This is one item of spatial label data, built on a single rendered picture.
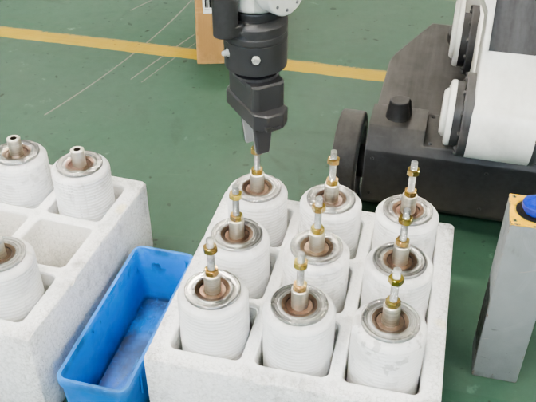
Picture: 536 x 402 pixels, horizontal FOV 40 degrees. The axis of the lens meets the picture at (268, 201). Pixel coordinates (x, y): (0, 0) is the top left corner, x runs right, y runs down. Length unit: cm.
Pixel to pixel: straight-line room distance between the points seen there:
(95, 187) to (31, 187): 12
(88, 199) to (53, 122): 67
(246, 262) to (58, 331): 30
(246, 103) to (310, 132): 75
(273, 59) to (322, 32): 128
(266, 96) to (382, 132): 43
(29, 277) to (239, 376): 33
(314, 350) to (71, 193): 50
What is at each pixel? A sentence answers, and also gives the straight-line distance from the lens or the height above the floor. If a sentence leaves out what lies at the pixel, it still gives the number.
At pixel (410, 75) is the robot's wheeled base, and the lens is 170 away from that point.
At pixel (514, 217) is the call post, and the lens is 106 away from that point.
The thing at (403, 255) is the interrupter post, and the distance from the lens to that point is 103.
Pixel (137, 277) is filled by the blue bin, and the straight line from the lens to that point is 130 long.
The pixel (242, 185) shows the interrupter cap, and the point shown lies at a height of 25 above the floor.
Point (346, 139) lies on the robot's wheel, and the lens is 143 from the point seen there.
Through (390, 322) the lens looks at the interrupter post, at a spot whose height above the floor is 26.
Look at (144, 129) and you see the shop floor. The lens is 182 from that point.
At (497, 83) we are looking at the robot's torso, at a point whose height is 38.
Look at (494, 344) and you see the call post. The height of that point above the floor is 8.
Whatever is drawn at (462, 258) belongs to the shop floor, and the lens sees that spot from 147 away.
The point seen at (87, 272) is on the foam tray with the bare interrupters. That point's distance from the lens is 119.
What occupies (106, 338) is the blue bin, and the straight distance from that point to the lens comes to 122.
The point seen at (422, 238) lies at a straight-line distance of 113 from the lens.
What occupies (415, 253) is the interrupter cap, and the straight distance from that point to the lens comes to 106.
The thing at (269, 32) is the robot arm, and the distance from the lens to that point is 99.
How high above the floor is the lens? 94
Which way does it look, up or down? 37 degrees down
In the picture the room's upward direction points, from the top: straight up
